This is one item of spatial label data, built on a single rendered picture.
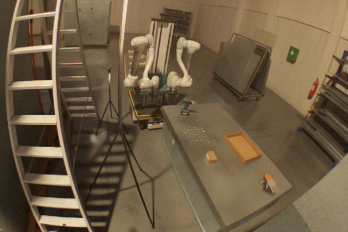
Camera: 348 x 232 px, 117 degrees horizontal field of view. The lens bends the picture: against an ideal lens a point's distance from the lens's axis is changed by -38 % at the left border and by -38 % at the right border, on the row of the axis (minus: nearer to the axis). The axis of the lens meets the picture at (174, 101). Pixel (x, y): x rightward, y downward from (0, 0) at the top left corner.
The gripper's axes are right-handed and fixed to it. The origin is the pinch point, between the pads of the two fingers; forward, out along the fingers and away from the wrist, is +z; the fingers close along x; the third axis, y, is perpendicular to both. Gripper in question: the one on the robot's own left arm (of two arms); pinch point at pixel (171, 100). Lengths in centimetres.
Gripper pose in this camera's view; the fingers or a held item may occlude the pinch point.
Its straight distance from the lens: 251.7
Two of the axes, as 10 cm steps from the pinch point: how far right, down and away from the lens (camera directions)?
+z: -1.6, 8.5, 5.0
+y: 3.7, 5.2, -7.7
